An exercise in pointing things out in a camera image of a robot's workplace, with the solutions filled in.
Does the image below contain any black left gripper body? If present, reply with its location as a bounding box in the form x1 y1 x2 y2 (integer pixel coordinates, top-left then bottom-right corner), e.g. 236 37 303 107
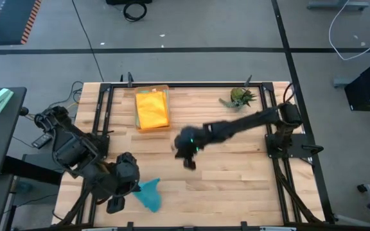
107 151 141 198

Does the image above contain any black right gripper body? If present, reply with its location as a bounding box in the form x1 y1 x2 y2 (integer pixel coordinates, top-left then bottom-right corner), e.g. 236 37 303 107
173 124 209 160

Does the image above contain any teal microfiber towel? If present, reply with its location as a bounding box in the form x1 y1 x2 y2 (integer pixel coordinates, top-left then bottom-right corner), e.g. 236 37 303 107
132 178 163 214

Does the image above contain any orange microfiber towel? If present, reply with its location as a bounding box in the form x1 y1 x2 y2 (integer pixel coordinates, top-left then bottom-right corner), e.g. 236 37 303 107
136 91 170 130

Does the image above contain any orange translucent plastic bin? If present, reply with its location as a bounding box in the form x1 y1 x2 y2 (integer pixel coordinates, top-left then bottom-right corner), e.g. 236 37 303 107
134 84 172 133

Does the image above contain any small potted succulent plant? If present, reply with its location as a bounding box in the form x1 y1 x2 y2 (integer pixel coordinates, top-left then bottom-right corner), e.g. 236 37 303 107
218 87 258 112

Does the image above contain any black power adapter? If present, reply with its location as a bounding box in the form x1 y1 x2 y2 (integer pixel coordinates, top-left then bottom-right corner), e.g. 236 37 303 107
30 133 53 150

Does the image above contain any black equipment box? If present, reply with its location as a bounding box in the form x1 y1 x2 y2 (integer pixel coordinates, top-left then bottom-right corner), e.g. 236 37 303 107
105 0 153 6

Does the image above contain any gray desk foot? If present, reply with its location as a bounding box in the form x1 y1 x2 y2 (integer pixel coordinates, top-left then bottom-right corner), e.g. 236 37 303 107
306 0 370 10
332 78 353 88

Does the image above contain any black mat with orange stripes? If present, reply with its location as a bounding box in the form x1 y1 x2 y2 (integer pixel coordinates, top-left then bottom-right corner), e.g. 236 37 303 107
0 0 43 46

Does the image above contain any black aluminium table frame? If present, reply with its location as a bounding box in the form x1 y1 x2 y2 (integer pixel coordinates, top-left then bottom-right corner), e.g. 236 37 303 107
56 72 337 231

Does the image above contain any yellow power cable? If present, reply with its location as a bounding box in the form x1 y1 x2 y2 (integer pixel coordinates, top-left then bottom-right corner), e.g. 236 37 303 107
27 101 78 121

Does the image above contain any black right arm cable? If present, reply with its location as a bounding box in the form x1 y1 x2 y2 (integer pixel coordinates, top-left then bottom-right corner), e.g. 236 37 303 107
282 82 297 104

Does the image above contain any coiled black cable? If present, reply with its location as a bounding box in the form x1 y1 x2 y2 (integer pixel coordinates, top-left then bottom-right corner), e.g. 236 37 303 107
122 1 148 22

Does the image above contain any white cable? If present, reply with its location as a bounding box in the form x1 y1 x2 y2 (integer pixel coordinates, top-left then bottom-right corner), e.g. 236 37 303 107
328 0 370 61

